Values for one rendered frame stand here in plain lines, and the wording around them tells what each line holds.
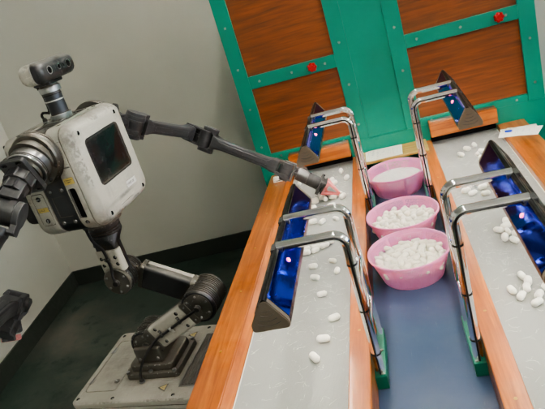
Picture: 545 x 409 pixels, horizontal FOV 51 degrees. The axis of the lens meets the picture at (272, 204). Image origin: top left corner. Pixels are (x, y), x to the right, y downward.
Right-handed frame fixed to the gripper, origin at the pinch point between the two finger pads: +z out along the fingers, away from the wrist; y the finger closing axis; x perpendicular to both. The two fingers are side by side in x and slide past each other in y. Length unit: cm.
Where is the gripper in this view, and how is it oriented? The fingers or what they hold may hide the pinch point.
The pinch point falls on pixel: (337, 192)
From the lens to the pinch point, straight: 247.9
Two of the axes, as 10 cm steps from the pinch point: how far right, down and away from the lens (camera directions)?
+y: 1.5, -3.9, 9.1
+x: -4.1, 8.1, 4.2
